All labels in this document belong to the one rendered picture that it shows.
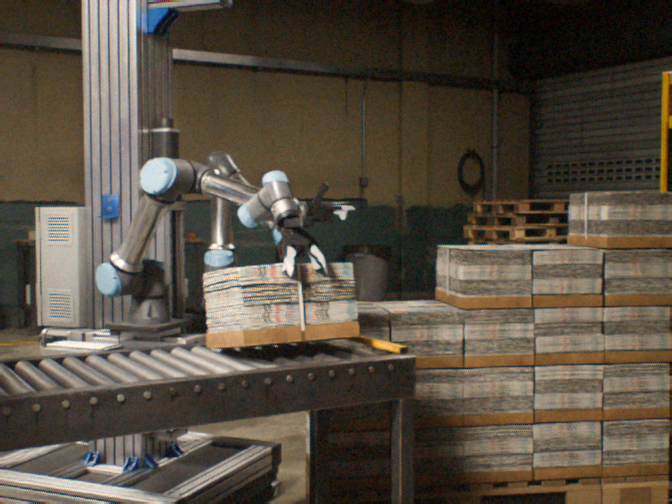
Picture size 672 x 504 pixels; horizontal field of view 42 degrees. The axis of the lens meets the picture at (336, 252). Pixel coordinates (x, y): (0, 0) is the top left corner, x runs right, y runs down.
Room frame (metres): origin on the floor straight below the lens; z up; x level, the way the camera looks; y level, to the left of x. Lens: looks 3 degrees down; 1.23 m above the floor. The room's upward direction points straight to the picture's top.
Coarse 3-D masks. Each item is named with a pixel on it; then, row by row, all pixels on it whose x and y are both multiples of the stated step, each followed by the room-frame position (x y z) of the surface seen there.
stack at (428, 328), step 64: (384, 320) 3.32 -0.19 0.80; (448, 320) 3.36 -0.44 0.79; (512, 320) 3.40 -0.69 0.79; (576, 320) 3.44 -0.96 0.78; (448, 384) 3.35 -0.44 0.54; (512, 384) 3.39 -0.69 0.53; (576, 384) 3.45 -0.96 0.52; (384, 448) 3.32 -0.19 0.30; (448, 448) 3.36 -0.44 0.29; (512, 448) 3.40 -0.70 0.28; (576, 448) 3.44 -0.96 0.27
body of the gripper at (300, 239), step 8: (280, 216) 2.54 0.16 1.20; (288, 216) 2.54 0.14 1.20; (296, 216) 2.56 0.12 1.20; (280, 224) 2.57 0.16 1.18; (288, 232) 2.51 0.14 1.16; (296, 232) 2.52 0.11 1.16; (304, 232) 2.53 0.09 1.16; (280, 240) 2.54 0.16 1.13; (288, 240) 2.49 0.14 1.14; (296, 240) 2.50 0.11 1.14; (304, 240) 2.51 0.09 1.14; (296, 248) 2.49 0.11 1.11; (304, 248) 2.51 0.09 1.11; (280, 256) 2.54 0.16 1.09; (296, 256) 2.55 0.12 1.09
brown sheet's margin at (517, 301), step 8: (440, 296) 3.65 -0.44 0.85; (448, 296) 3.54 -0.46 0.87; (456, 296) 3.43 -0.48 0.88; (520, 296) 3.40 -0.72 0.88; (528, 296) 3.41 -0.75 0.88; (456, 304) 3.43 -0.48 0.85; (464, 304) 3.36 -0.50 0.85; (472, 304) 3.37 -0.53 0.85; (480, 304) 3.38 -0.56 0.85; (488, 304) 3.38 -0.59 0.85; (496, 304) 3.39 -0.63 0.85; (504, 304) 3.39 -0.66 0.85; (512, 304) 3.40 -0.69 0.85; (520, 304) 3.40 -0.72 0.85; (528, 304) 3.41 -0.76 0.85
